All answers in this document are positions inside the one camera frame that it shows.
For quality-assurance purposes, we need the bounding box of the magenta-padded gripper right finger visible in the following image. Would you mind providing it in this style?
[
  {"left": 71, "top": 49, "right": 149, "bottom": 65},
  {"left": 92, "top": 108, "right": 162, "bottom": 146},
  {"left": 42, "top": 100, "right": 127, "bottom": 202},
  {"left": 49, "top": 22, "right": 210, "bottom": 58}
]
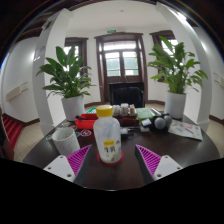
[{"left": 134, "top": 143, "right": 184, "bottom": 187}]

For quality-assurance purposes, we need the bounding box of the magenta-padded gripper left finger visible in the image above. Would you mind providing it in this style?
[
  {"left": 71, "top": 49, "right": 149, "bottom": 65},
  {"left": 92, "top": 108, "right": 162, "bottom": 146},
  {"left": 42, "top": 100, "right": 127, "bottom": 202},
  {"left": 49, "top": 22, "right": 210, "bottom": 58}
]
[{"left": 43, "top": 143, "right": 99, "bottom": 188}]

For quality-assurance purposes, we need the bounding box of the yellow-capped milky plastic bottle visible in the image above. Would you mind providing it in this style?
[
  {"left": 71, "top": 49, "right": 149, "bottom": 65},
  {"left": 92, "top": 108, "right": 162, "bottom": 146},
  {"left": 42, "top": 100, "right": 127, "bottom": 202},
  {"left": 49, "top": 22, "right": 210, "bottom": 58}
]
[{"left": 92, "top": 104, "right": 123, "bottom": 164}]

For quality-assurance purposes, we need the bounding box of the white speckled cup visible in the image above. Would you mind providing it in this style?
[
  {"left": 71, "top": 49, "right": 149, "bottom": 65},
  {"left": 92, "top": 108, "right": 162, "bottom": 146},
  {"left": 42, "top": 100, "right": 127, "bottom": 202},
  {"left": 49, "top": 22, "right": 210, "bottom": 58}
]
[{"left": 51, "top": 127, "right": 81, "bottom": 157}]

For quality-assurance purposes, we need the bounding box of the printed paper leaflet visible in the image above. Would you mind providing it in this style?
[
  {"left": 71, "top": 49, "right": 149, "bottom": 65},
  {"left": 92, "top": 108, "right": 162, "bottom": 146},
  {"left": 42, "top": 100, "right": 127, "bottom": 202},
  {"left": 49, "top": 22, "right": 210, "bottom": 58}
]
[{"left": 168, "top": 119, "right": 204, "bottom": 141}]

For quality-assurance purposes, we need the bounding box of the dark grey round device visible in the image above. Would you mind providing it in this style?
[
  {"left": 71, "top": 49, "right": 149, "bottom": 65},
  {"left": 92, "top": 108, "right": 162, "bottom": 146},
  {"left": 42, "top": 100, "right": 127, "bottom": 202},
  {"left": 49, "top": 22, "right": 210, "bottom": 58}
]
[{"left": 152, "top": 113, "right": 174, "bottom": 131}]

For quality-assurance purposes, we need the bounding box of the flat round red coaster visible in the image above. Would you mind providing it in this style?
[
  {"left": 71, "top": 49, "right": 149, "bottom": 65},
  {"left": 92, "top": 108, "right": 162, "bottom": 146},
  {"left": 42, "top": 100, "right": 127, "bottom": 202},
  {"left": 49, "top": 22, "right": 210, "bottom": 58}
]
[{"left": 96, "top": 150, "right": 125, "bottom": 167}]

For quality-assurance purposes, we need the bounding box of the red box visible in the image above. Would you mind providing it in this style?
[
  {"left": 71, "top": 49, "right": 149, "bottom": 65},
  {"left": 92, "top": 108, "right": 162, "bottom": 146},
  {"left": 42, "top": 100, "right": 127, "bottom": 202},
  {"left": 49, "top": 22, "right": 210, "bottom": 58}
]
[{"left": 74, "top": 113, "right": 99, "bottom": 131}]

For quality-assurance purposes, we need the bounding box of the green book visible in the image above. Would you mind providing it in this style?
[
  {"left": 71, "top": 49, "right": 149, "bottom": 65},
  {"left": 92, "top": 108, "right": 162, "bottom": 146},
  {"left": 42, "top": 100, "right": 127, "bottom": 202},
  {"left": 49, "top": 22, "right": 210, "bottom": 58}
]
[{"left": 135, "top": 107, "right": 156, "bottom": 121}]

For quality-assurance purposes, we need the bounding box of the black chair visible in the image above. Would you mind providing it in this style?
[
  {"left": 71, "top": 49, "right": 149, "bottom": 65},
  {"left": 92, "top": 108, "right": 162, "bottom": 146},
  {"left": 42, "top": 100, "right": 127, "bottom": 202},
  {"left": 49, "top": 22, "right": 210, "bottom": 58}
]
[{"left": 108, "top": 81, "right": 146, "bottom": 108}]

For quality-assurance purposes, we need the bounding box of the green plant in white pot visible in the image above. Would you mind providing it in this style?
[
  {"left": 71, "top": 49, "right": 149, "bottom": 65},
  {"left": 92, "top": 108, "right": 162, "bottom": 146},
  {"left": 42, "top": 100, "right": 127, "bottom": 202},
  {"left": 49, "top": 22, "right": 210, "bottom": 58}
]
[
  {"left": 146, "top": 35, "right": 209, "bottom": 120},
  {"left": 35, "top": 45, "right": 96, "bottom": 122}
]

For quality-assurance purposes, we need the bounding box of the dark wooden glazed double door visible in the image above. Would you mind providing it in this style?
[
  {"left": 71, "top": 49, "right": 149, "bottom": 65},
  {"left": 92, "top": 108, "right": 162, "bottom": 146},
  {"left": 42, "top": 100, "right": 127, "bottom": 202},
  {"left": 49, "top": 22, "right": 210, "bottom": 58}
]
[{"left": 94, "top": 32, "right": 149, "bottom": 104}]

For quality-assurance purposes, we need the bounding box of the dark wooden framed window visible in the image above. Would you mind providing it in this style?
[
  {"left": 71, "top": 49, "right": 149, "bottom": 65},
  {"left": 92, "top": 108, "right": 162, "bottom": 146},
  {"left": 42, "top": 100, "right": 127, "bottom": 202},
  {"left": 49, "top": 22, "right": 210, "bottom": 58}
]
[
  {"left": 149, "top": 29, "right": 178, "bottom": 83},
  {"left": 63, "top": 37, "right": 89, "bottom": 68}
]

